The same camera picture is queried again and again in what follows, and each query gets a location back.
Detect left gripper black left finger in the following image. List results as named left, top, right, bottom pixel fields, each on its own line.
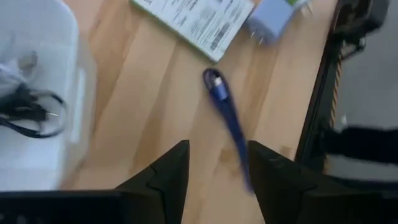
left=114, top=139, right=191, bottom=224

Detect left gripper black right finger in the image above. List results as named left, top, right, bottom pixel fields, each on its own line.
left=248, top=140, right=317, bottom=224

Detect blue braided USB cable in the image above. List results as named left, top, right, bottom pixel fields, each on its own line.
left=201, top=67, right=254, bottom=192

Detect black cable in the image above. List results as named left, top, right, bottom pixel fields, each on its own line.
left=0, top=83, right=68, bottom=139

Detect green and white packaged box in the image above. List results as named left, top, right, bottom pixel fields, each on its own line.
left=128, top=0, right=256, bottom=63

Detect white USB wall charger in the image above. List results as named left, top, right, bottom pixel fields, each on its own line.
left=244, top=0, right=297, bottom=43

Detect green and white charger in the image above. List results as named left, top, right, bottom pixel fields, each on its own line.
left=285, top=0, right=312, bottom=7

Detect white plastic bin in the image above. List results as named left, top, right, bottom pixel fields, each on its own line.
left=0, top=0, right=98, bottom=191

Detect black metal bar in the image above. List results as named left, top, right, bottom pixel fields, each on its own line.
left=322, top=124, right=398, bottom=166

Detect black aluminium table frame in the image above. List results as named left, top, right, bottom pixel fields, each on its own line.
left=293, top=0, right=343, bottom=175

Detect braided cable sleeve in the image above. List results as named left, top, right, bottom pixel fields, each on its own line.
left=329, top=55, right=343, bottom=175

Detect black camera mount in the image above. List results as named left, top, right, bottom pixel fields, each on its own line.
left=335, top=0, right=390, bottom=60

